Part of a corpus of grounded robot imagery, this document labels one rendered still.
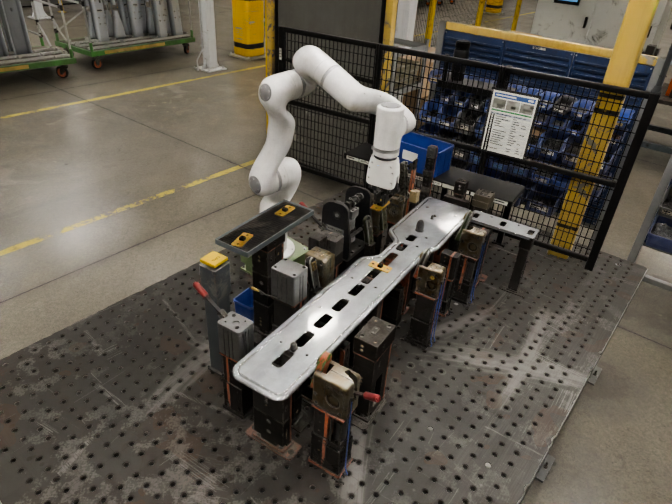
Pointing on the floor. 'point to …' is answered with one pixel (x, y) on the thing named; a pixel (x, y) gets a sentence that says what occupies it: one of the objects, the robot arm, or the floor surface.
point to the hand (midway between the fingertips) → (380, 198)
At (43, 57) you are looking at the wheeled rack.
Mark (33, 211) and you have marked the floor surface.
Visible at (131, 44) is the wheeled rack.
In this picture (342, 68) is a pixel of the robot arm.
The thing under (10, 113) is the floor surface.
